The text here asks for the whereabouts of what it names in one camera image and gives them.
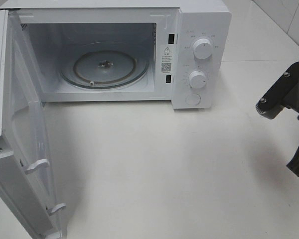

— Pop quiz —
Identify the upper white power knob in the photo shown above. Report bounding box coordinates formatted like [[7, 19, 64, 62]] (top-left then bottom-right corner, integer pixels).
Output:
[[193, 37, 213, 60]]

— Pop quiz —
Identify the white warning label sticker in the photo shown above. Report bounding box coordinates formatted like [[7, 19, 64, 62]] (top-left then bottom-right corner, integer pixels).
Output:
[[158, 44, 175, 75]]

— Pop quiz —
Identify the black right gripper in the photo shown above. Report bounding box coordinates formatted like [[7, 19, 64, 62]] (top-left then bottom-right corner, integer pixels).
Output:
[[256, 62, 299, 177]]

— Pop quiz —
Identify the white microwave oven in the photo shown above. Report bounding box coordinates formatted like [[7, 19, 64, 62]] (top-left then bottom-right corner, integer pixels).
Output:
[[0, 0, 231, 109]]

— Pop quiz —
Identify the white timer knob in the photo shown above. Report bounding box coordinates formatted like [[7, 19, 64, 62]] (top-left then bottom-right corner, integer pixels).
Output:
[[188, 71, 207, 89]]

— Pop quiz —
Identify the white microwave door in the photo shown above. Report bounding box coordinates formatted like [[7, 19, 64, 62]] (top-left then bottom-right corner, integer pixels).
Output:
[[0, 9, 66, 239]]

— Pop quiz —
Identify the round white door button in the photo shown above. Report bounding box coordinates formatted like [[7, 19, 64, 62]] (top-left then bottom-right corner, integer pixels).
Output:
[[185, 94, 201, 106]]

